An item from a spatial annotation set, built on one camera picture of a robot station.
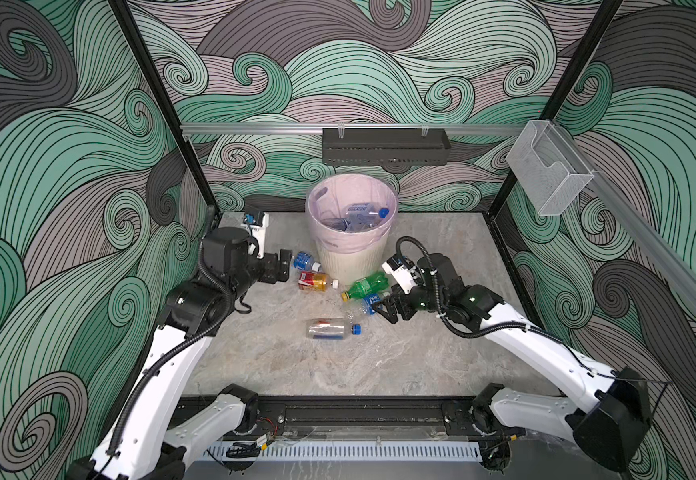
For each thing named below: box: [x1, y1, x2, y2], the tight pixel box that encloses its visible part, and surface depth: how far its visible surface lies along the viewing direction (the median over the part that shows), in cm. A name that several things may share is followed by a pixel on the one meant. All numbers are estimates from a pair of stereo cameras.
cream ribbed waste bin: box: [316, 241, 389, 285], surface depth 90 cm
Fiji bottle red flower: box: [307, 318, 362, 340], surface depth 89 cm
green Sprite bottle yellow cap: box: [341, 272, 389, 302], surface depth 95 cm
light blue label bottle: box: [343, 202, 390, 232], surface depth 97 cm
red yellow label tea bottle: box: [298, 271, 339, 292], surface depth 97 cm
